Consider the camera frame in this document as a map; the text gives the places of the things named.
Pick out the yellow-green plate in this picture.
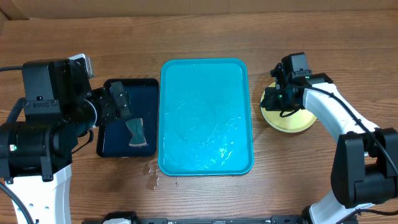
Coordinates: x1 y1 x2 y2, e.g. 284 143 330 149
260 81 317 134

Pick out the green scouring sponge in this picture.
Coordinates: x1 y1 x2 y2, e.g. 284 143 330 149
126 118 147 147

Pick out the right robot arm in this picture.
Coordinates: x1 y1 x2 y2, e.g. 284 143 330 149
261 52 397 223

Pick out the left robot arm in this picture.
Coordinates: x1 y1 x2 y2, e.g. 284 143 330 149
1 54 131 223

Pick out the black plastic tray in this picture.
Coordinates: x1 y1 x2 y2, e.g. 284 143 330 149
96 78 159 157

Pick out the teal plastic tray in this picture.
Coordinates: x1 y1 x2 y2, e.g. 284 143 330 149
158 58 254 176

